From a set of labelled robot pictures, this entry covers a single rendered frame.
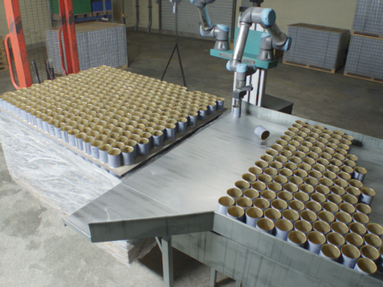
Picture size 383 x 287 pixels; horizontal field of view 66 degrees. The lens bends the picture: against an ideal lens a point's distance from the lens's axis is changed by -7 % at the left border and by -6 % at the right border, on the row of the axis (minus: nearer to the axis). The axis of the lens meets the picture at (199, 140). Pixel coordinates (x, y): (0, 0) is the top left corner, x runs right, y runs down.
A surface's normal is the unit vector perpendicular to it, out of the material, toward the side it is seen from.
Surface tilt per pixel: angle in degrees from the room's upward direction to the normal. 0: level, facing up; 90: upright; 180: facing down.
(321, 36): 88
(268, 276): 90
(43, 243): 0
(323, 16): 90
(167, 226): 90
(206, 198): 0
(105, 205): 0
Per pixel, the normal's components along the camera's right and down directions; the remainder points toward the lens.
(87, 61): 0.80, 0.33
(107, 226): 0.19, 0.46
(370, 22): -0.53, 0.35
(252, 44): -0.70, 0.31
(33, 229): 0.03, -0.88
